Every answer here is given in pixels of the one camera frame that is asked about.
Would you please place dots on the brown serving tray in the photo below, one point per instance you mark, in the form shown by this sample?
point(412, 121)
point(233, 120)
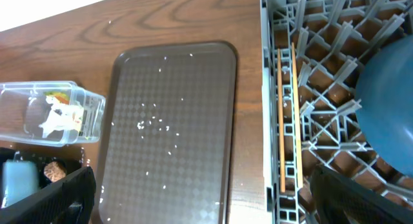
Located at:
point(166, 140)

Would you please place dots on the dark blue plate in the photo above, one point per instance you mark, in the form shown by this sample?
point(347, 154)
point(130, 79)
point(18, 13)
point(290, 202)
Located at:
point(385, 90)

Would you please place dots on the white napkin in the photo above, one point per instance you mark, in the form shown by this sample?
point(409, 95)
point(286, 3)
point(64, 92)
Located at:
point(56, 123)

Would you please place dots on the grey dishwasher rack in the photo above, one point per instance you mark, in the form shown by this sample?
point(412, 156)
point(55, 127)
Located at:
point(333, 41)

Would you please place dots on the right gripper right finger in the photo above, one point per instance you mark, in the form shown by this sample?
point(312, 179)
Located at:
point(338, 199)

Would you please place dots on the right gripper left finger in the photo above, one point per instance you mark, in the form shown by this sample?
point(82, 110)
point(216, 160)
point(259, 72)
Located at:
point(69, 200)

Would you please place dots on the wooden chopstick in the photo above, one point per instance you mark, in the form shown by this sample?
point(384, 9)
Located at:
point(281, 123)
point(297, 126)

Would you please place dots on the clear plastic bin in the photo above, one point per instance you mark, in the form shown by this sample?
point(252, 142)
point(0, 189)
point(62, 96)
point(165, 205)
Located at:
point(24, 108)

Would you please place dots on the brown food scrap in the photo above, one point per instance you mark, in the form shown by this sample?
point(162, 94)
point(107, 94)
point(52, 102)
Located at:
point(54, 171)

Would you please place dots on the black waste tray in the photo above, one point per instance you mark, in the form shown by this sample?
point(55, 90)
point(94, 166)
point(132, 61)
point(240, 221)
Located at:
point(40, 161)

